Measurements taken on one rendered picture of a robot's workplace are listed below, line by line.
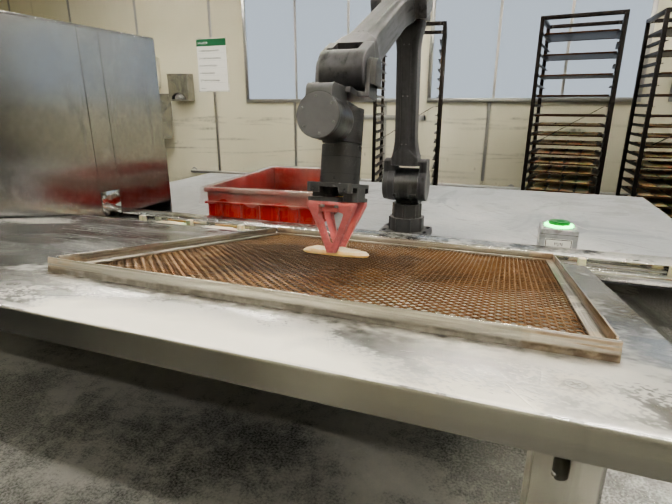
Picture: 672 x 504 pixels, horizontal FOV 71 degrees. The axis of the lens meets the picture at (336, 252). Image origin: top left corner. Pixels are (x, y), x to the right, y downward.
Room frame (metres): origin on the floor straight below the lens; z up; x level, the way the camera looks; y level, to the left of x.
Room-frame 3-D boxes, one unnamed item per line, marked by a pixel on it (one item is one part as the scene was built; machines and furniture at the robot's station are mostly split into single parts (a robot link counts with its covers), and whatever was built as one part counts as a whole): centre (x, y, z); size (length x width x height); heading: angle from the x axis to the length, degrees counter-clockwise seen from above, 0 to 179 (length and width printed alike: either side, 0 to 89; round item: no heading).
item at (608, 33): (4.05, -1.94, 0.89); 0.60 x 0.59 x 1.78; 62
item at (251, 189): (1.43, 0.14, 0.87); 0.49 x 0.34 x 0.10; 164
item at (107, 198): (1.17, 0.57, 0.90); 0.06 x 0.01 x 0.06; 160
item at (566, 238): (0.93, -0.45, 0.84); 0.08 x 0.08 x 0.11; 70
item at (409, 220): (1.14, -0.18, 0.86); 0.12 x 0.09 x 0.08; 70
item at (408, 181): (1.12, -0.17, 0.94); 0.09 x 0.05 x 0.10; 160
